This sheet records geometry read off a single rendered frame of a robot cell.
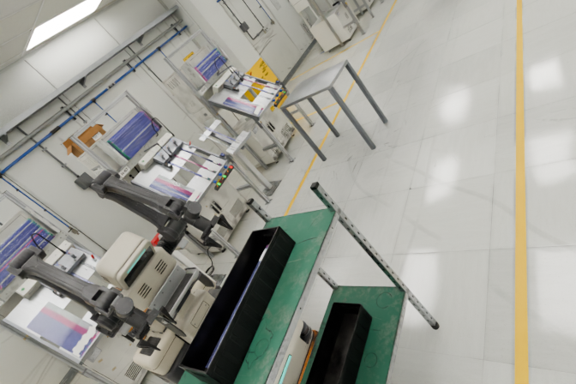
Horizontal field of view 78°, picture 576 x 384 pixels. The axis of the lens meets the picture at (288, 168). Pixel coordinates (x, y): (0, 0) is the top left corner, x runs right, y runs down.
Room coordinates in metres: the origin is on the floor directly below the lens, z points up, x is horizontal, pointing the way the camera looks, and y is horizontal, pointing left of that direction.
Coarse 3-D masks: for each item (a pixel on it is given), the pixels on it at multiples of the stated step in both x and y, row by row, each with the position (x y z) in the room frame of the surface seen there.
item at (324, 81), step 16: (336, 64) 3.40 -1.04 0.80; (304, 80) 3.78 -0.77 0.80; (320, 80) 3.37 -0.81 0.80; (288, 96) 3.71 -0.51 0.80; (304, 96) 3.30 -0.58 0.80; (336, 96) 3.04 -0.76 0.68; (368, 96) 3.30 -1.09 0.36; (288, 112) 3.58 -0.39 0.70; (320, 112) 3.82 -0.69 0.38; (368, 144) 3.07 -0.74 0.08
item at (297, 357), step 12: (300, 324) 1.64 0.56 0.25; (300, 336) 1.64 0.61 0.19; (312, 336) 1.63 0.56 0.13; (288, 348) 1.55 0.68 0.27; (300, 348) 1.56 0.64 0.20; (312, 348) 1.59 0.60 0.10; (288, 360) 1.49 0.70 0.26; (300, 360) 1.52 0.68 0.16; (288, 372) 1.46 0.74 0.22; (300, 372) 1.49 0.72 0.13
